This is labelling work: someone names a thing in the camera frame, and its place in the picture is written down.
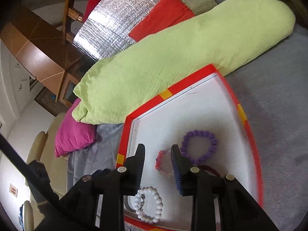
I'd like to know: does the wooden cabinet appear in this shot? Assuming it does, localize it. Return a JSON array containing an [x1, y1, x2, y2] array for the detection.
[[0, 5, 95, 107]]

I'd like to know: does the dark red bangle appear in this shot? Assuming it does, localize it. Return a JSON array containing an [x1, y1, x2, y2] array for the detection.
[[198, 164, 221, 176]]

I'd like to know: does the white bead bracelet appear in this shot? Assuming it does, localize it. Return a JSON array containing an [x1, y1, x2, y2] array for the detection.
[[134, 186, 162, 224]]

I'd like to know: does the pink clear bead bracelet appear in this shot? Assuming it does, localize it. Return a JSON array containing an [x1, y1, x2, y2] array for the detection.
[[155, 149, 178, 177]]

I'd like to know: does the red shallow box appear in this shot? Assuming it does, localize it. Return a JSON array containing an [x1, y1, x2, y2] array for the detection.
[[115, 64, 264, 231]]

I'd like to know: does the purple bead bracelet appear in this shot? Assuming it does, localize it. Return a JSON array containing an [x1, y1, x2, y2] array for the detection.
[[180, 130, 218, 166]]

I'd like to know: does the beige sofa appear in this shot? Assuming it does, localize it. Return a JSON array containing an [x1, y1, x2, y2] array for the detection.
[[24, 112, 71, 231]]

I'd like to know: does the black silver bracelet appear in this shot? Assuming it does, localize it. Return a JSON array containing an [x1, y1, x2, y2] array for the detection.
[[123, 194, 145, 213]]

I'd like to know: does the magenta pillow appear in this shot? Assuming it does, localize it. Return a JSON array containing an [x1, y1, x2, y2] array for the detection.
[[55, 98, 97, 158]]

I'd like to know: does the light green pillow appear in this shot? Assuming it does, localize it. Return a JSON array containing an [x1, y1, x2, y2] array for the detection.
[[73, 0, 296, 126]]

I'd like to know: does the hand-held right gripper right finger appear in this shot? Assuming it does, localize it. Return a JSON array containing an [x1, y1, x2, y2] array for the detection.
[[170, 145, 280, 231]]

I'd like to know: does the silver foil panel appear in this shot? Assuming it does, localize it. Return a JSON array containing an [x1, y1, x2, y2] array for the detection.
[[72, 0, 217, 62]]

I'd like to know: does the red pillow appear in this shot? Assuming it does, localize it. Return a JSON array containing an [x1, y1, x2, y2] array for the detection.
[[128, 0, 196, 44]]

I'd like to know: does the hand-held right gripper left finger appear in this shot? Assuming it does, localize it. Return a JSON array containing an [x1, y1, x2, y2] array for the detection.
[[36, 144, 146, 231]]

